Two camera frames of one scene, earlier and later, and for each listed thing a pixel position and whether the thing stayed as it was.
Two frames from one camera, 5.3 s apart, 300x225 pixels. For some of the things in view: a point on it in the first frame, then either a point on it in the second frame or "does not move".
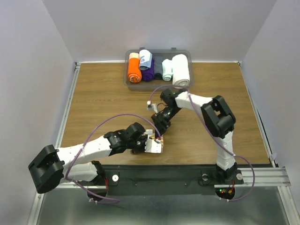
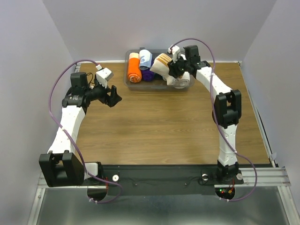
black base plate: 134,180 does not move
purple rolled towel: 148,75 does not move
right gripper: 161,123 to 173,71
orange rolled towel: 134,71 does not move
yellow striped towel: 153,145 to 160,64
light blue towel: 145,59 does not move
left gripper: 142,149 to 111,100
